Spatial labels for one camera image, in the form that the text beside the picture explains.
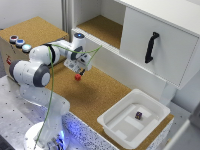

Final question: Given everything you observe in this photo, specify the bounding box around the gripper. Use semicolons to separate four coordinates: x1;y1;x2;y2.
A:
64;53;94;74

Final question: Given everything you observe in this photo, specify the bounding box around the white cabinet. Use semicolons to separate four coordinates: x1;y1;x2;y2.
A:
70;0;200;108

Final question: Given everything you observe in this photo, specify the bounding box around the wooden drawer box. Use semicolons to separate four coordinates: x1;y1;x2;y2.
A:
0;16;70;82

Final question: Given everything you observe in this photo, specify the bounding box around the green button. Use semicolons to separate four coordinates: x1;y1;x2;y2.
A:
21;43;33;54

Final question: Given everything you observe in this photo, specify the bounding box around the blue button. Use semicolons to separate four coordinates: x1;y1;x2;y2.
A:
15;38;26;48

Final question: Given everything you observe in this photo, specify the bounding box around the red button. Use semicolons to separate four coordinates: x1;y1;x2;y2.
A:
9;34;19;44

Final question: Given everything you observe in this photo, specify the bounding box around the purple block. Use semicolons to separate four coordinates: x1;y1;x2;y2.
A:
134;111;143;120

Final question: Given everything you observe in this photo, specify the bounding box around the white plastic box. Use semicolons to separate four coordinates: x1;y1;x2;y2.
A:
96;88;171;150

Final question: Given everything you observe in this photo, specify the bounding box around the white sliding door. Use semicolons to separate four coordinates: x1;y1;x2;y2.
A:
119;6;200;90

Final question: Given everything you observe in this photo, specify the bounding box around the green cable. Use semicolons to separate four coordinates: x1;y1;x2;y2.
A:
34;43;103;143

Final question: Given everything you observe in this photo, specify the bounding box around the black door handle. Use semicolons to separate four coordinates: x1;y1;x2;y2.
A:
144;31;161;65

